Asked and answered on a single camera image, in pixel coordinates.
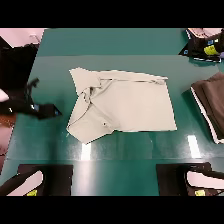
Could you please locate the pale white shirt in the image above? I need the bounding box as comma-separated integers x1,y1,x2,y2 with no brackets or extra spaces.
66,67,178,145

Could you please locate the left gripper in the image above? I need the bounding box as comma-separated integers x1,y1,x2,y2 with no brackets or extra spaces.
31,103,63,121

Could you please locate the dark brown garment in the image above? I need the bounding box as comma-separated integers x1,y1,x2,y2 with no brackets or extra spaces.
190,72,224,140

